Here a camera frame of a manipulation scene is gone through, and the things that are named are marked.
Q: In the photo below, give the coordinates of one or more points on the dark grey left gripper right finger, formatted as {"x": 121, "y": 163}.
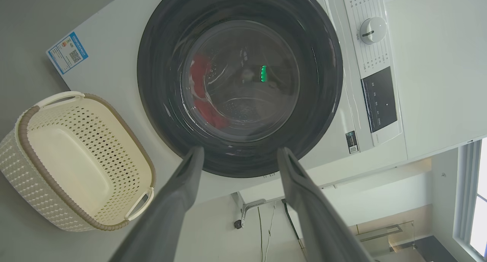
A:
{"x": 319, "y": 224}

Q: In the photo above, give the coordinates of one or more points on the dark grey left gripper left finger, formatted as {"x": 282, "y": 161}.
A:
{"x": 167, "y": 216}

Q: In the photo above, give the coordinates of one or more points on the red jersey with number print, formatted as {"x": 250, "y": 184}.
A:
{"x": 199, "y": 75}

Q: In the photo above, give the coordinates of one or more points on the dark round washer door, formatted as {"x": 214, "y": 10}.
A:
{"x": 159, "y": 64}

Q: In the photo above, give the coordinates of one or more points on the cream perforated laundry basket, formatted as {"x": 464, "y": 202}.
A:
{"x": 76, "y": 159}

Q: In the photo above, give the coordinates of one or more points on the white front-load washing machine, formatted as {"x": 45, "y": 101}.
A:
{"x": 114, "y": 64}

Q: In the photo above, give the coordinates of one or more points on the black QR code sticker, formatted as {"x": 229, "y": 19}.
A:
{"x": 352, "y": 142}

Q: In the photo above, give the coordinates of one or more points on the black control display panel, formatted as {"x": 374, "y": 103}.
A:
{"x": 379, "y": 100}

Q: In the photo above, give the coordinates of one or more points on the blue energy label sticker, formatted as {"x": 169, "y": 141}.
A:
{"x": 67, "y": 53}

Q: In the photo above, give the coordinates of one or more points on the white control knob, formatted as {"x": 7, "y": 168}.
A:
{"x": 373, "y": 30}

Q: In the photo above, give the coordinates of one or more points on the window with white frame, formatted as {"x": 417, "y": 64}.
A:
{"x": 471, "y": 201}

